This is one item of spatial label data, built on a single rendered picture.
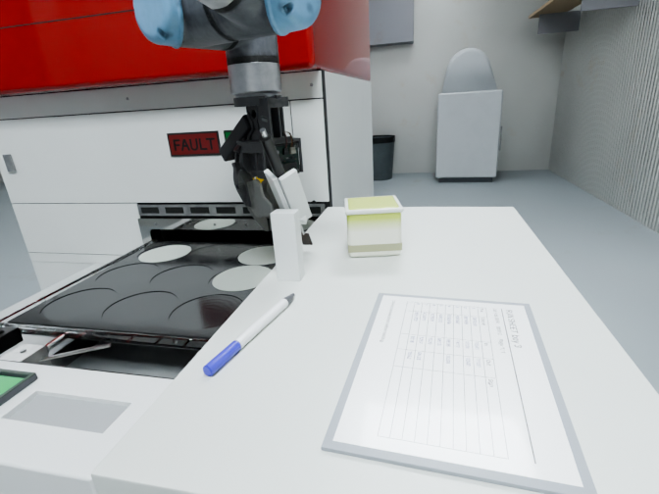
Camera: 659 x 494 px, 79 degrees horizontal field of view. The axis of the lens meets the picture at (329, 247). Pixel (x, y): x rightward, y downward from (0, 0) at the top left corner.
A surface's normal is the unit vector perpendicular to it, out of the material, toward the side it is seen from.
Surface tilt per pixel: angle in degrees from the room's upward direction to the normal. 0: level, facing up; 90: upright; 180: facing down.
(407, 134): 90
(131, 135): 90
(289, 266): 90
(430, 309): 0
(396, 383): 0
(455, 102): 90
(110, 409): 0
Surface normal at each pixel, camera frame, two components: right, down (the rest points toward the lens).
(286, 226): -0.22, 0.35
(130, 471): -0.06, -0.94
